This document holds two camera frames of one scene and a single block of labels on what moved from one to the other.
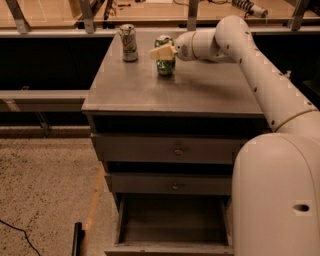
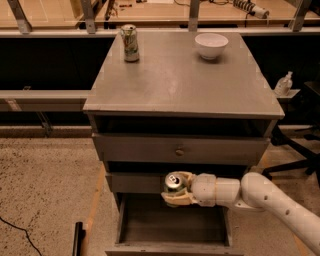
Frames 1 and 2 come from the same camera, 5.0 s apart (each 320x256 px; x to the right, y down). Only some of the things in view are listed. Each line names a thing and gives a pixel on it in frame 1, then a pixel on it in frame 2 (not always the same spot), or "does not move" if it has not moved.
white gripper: [183, 46] to [203, 189]
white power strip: [255, 10] does not move
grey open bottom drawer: [167, 224] does not move
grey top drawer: [132, 148] does not move
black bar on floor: [78, 237] does not move
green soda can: [165, 67] to [174, 182]
